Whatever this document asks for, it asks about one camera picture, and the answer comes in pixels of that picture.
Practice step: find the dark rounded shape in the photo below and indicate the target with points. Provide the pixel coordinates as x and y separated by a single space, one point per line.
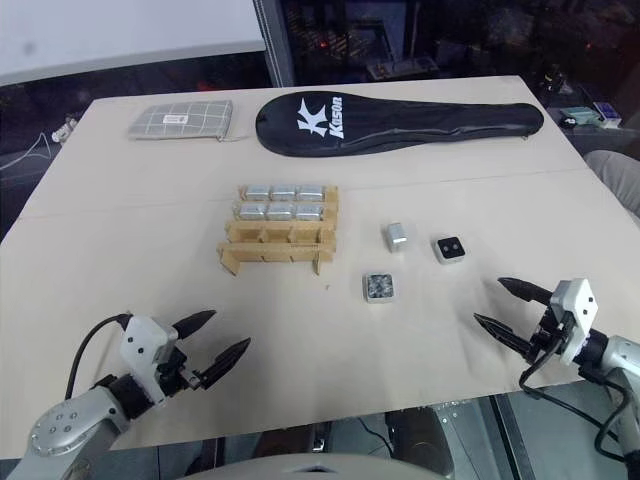
417 440

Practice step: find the pale rounded robot body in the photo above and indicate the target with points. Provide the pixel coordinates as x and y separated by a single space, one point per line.
325 467

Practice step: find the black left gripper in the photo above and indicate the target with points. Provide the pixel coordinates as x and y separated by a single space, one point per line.
175 372

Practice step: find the grey metal post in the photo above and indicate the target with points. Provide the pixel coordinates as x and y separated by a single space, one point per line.
275 40

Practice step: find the silver block patterned top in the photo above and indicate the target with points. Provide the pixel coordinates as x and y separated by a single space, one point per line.
380 288

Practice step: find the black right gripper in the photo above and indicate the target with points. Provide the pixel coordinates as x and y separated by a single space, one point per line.
550 337

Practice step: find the white block black top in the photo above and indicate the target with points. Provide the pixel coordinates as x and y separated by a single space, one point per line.
450 249

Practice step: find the grey checked fabric pouch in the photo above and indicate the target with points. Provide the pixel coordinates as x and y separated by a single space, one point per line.
180 120

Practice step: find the black racket bag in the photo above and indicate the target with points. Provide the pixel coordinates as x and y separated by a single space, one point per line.
390 125

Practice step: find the blue box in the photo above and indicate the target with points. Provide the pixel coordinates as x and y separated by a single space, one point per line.
607 113

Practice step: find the person's beige trouser leg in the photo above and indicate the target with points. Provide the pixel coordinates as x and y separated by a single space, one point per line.
617 175

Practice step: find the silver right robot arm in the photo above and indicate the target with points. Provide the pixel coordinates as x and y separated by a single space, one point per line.
617 355

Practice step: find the wooden slotted rack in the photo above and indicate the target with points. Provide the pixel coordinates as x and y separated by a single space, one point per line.
277 247

